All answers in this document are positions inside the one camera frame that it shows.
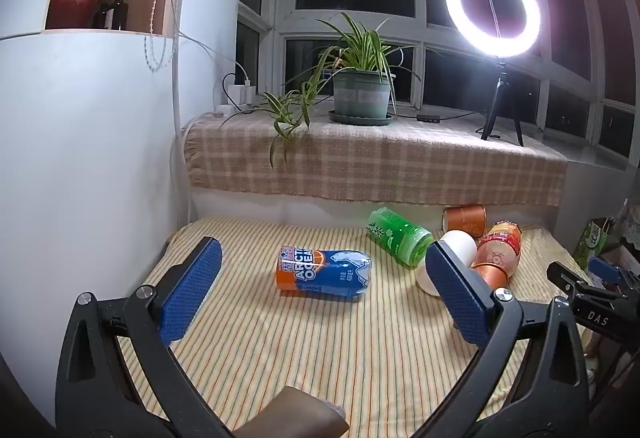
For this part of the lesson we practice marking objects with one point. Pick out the plaid beige cloth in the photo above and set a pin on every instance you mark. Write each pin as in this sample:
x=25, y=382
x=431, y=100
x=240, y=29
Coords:
x=400, y=163

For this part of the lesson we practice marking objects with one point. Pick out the plain orange cup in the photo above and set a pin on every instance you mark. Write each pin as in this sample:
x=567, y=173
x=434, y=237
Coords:
x=465, y=219

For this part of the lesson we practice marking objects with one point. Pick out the green paper bag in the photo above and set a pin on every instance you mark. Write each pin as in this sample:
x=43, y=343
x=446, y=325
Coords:
x=592, y=240

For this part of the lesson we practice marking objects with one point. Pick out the blue and orange printed cup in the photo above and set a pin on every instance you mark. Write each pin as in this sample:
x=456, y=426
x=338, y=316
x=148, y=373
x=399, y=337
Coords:
x=325, y=274

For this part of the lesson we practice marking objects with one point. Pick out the green pot saucer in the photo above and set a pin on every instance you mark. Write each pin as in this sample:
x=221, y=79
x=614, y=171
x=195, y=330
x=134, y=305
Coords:
x=361, y=119

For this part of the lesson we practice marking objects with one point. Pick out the white framed window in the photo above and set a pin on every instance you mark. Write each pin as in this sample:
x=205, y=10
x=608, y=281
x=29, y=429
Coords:
x=420, y=18

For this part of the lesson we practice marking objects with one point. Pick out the green plant pot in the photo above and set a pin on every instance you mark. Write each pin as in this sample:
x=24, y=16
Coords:
x=361, y=93

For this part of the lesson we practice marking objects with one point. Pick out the brown chair back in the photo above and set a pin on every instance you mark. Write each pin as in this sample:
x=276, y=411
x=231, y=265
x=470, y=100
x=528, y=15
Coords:
x=295, y=415

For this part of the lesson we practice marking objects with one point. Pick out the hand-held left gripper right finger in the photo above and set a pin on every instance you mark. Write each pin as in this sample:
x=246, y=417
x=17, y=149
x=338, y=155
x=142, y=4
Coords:
x=457, y=300

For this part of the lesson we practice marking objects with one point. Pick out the spider plant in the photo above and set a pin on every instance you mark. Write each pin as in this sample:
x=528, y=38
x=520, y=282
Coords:
x=357, y=46

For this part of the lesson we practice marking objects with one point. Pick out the orange and red printed cup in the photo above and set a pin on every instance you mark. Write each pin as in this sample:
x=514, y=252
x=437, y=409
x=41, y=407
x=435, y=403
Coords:
x=501, y=243

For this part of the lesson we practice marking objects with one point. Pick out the black bottle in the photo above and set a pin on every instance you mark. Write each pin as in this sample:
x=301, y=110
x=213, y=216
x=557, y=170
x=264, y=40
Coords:
x=119, y=13

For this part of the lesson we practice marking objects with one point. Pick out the green printed cup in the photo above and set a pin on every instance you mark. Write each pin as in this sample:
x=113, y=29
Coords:
x=400, y=235

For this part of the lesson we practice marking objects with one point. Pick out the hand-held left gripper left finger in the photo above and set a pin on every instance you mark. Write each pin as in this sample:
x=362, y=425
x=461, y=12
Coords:
x=192, y=290

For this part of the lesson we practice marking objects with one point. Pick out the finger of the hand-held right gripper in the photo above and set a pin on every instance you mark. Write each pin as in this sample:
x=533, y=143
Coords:
x=606, y=269
x=567, y=278

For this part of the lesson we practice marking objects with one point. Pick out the black tripod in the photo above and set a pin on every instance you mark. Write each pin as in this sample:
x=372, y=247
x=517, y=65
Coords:
x=498, y=93

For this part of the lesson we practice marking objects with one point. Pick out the black usb hub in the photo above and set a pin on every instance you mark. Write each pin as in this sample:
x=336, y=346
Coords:
x=429, y=117

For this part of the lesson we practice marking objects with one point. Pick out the white rounded shelf cabinet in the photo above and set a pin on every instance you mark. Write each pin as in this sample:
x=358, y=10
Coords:
x=75, y=158

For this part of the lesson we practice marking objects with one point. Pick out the orange cup with white pattern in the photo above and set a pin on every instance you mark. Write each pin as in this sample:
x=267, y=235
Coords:
x=492, y=274

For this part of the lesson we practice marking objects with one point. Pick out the white power strip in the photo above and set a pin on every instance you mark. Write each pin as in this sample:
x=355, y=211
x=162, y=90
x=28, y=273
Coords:
x=235, y=110

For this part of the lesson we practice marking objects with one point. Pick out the striped yellow table cloth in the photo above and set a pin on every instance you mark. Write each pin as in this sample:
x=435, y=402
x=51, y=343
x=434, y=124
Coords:
x=310, y=348

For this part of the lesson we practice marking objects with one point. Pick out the white charger plug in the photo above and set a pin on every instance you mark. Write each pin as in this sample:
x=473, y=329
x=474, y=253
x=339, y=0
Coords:
x=248, y=91
x=239, y=94

